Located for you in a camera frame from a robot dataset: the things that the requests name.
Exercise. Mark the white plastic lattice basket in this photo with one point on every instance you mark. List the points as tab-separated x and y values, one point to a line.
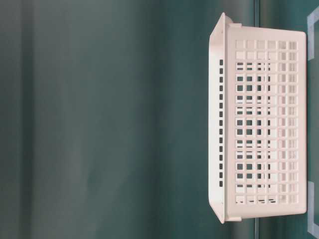
257	127

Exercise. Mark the white tape corner marker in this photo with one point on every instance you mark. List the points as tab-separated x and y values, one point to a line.
312	18
313	228

